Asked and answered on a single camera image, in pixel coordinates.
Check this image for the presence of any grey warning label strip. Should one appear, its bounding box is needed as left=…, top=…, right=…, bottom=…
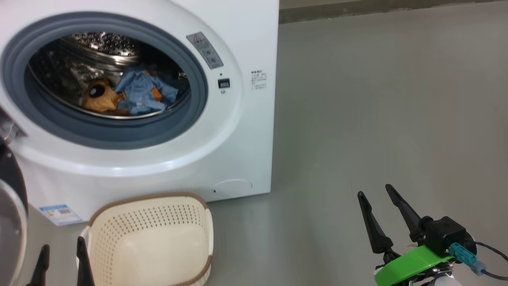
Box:
left=187, top=32, right=224, bottom=70

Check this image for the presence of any grey rubber door gasket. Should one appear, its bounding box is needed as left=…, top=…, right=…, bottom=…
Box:
left=0, top=12, right=209, bottom=150

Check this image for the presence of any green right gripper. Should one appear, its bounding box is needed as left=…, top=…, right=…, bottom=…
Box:
left=357, top=184, right=455, bottom=286

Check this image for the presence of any round white filter cover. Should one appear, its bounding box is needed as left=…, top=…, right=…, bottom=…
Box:
left=212, top=179, right=253, bottom=196

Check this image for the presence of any black round glass door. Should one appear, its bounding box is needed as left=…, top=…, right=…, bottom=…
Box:
left=0, top=139, right=29, bottom=286

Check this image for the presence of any small black text label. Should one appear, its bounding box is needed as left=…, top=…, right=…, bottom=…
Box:
left=251, top=71, right=267, bottom=91

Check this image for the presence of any cream perforated laundry basket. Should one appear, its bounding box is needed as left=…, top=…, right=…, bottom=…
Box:
left=76, top=193, right=215, bottom=286

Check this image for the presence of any teal cable connector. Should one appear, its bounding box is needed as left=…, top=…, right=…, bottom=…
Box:
left=449, top=242, right=487, bottom=276

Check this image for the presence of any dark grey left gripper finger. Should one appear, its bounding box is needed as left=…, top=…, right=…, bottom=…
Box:
left=76, top=236, right=96, bottom=286
left=26, top=244, right=51, bottom=286

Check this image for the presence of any thin black cable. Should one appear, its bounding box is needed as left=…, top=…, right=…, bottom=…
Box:
left=472, top=240, right=508, bottom=280

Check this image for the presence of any light blue patterned garment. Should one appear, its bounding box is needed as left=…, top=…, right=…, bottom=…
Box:
left=114, top=66, right=179, bottom=116

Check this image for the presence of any white front-load washing machine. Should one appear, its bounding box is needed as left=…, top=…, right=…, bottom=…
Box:
left=0, top=0, right=279, bottom=227

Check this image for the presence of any blue energy label sticker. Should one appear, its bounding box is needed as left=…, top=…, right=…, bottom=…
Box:
left=38, top=204, right=83, bottom=226

